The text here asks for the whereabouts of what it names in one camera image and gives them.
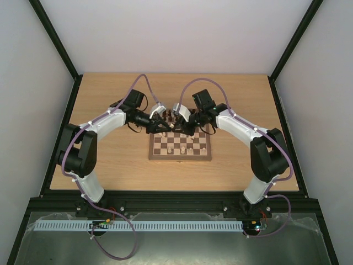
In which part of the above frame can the wooden chess board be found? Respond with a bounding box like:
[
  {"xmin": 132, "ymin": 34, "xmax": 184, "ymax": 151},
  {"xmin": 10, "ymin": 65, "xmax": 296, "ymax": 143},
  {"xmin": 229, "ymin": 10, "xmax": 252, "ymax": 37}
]
[{"xmin": 148, "ymin": 124, "xmax": 212, "ymax": 162}]

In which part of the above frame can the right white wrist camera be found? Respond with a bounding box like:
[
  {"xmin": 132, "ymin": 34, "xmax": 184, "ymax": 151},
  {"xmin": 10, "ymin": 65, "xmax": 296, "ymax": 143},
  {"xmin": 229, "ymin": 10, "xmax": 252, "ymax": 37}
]
[{"xmin": 172, "ymin": 103, "xmax": 191, "ymax": 122}]

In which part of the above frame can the black frame post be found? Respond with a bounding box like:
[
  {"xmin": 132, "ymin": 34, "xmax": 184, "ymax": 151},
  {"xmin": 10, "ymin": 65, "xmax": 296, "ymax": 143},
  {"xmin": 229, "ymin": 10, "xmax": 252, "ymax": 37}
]
[
  {"xmin": 29, "ymin": 0, "xmax": 83, "ymax": 81},
  {"xmin": 269, "ymin": 0, "xmax": 325, "ymax": 81}
]

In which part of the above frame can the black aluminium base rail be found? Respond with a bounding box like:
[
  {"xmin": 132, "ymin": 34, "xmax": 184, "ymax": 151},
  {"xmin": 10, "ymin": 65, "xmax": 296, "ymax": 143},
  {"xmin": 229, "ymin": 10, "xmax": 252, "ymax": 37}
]
[{"xmin": 25, "ymin": 191, "xmax": 323, "ymax": 220}]

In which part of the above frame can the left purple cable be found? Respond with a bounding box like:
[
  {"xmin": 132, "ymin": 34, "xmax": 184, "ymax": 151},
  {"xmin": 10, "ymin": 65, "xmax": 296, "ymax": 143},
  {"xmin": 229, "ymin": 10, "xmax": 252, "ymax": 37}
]
[{"xmin": 60, "ymin": 73, "xmax": 161, "ymax": 260}]

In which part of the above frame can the purple cable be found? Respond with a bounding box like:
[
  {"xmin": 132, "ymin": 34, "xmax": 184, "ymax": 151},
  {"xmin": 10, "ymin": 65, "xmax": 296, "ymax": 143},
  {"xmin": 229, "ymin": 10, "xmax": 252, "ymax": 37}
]
[
  {"xmin": 179, "ymin": 78, "xmax": 293, "ymax": 239},
  {"xmin": 60, "ymin": 73, "xmax": 161, "ymax": 260}
]

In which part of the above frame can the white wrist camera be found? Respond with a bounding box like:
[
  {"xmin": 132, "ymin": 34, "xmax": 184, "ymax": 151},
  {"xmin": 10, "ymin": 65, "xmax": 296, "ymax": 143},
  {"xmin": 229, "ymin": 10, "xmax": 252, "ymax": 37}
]
[
  {"xmin": 149, "ymin": 102, "xmax": 166, "ymax": 119},
  {"xmin": 172, "ymin": 103, "xmax": 191, "ymax": 122}
]

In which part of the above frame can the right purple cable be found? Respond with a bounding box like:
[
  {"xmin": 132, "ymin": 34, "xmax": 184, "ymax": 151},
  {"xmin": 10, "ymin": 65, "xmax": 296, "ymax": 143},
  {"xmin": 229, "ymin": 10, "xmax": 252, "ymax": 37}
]
[{"xmin": 179, "ymin": 78, "xmax": 293, "ymax": 239}]

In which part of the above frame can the right black frame post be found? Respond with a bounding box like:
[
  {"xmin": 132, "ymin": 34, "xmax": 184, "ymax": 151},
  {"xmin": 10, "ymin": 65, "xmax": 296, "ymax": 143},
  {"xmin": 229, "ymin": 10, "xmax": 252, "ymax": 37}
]
[{"xmin": 269, "ymin": 0, "xmax": 325, "ymax": 81}]

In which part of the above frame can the grey slotted cable duct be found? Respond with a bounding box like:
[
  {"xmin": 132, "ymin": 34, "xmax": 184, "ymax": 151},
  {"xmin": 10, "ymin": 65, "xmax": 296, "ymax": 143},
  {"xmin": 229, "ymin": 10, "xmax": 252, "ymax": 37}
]
[{"xmin": 34, "ymin": 220, "xmax": 243, "ymax": 232}]

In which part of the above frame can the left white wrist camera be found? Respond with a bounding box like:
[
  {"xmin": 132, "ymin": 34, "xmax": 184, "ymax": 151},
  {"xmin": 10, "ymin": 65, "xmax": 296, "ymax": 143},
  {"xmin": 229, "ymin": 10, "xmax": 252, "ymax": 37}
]
[{"xmin": 149, "ymin": 102, "xmax": 166, "ymax": 119}]

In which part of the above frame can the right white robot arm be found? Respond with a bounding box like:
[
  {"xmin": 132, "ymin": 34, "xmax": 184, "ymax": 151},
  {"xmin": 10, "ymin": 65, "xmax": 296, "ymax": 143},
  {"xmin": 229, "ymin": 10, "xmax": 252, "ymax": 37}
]
[{"xmin": 172, "ymin": 89, "xmax": 291, "ymax": 216}]

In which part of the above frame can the metal front tray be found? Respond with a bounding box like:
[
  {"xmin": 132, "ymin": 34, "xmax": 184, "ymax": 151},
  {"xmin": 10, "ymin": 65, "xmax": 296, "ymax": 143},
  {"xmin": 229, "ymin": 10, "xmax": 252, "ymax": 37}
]
[{"xmin": 13, "ymin": 213, "xmax": 330, "ymax": 264}]

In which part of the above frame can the left black frame post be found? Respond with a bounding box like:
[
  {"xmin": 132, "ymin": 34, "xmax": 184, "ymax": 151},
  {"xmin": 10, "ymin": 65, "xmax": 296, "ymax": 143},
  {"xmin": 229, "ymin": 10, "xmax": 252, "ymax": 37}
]
[{"xmin": 29, "ymin": 0, "xmax": 83, "ymax": 81}]

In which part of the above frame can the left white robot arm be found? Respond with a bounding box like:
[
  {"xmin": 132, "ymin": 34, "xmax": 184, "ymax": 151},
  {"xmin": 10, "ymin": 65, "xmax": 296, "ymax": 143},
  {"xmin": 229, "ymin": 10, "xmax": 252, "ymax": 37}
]
[{"xmin": 55, "ymin": 89, "xmax": 172, "ymax": 203}]

